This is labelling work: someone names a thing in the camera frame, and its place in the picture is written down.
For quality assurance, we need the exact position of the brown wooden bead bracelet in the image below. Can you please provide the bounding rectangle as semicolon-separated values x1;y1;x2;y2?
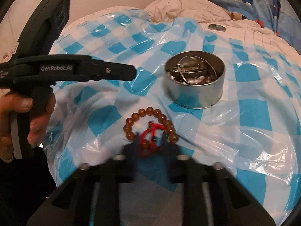
122;107;179;144

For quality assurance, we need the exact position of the red string bracelet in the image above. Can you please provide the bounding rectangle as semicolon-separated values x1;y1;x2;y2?
138;121;166;158

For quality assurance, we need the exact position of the person's left hand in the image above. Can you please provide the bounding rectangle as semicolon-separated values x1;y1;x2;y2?
1;92;56;163

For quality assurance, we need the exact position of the blue checkered plastic sheet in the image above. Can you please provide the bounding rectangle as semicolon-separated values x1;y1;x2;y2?
46;9;300;225

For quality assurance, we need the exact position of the round silver metal tin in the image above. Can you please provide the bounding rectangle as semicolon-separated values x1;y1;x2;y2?
164;51;226;109

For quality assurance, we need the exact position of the white striped pillow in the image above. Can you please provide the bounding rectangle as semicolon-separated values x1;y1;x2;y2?
144;0;231;24

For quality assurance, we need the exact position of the silver tin lid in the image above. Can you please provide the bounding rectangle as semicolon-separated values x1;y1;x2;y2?
208;24;226;32

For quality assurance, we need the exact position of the white grid bedsheet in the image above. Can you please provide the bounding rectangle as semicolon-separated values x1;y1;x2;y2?
213;19;300;64

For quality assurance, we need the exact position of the whale pattern curtain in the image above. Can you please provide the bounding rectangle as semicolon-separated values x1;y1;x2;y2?
208;0;300;52

